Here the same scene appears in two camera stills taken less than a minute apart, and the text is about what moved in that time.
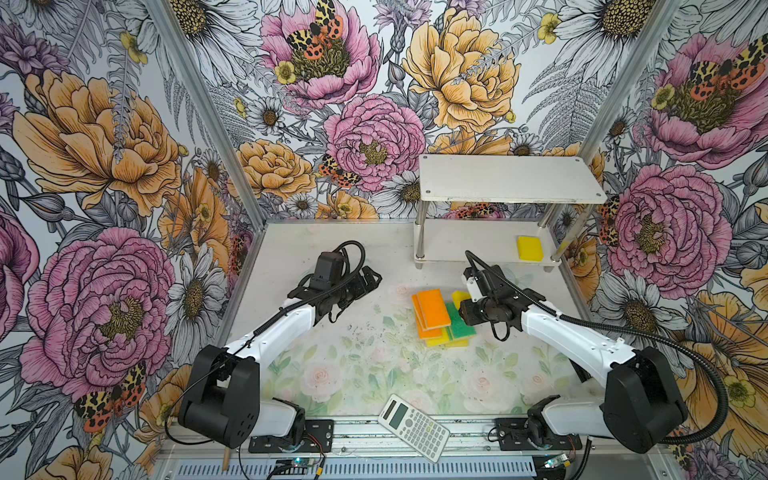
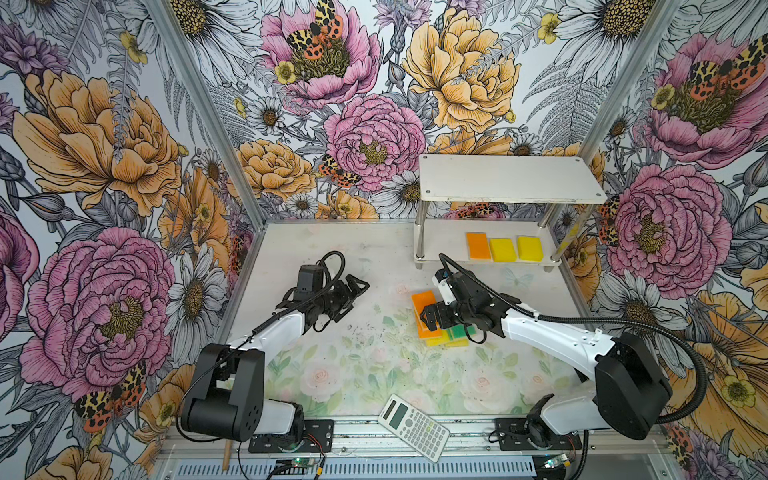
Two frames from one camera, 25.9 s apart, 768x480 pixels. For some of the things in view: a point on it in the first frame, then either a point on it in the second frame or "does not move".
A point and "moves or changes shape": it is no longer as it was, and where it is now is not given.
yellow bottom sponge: [445, 340] does not move
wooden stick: [227, 458] does not move
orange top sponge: [432, 309] moves or changes shape
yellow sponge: [459, 296] moves or changes shape
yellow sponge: [530, 249] does not move
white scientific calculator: [422, 432] does not move
